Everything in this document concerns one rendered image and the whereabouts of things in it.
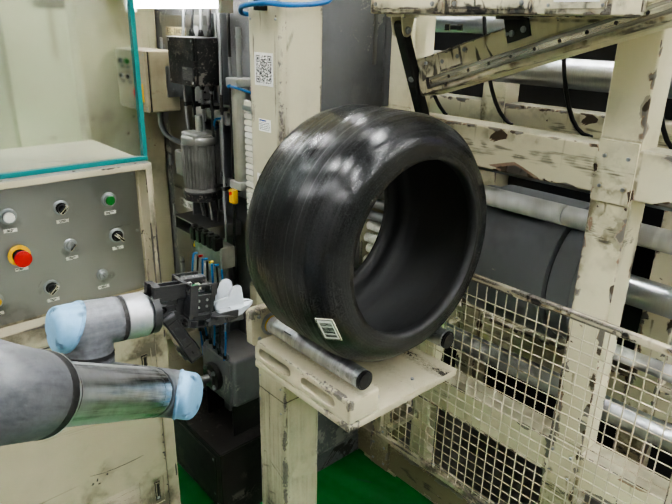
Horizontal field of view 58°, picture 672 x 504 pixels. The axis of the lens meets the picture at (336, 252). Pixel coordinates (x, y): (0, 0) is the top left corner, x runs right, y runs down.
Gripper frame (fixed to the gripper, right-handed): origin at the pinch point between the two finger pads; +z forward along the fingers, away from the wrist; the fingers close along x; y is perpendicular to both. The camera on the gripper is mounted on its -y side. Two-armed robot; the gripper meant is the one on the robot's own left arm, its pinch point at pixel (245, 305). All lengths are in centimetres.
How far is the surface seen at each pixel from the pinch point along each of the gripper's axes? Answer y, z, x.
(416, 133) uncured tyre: 34.9, 30.5, -10.1
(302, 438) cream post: -59, 42, 26
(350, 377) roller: -17.3, 22.6, -8.5
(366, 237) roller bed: -2, 68, 36
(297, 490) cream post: -77, 42, 26
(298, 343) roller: -17.0, 22.6, 9.7
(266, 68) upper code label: 44, 23, 31
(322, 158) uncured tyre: 28.6, 13.9, -1.9
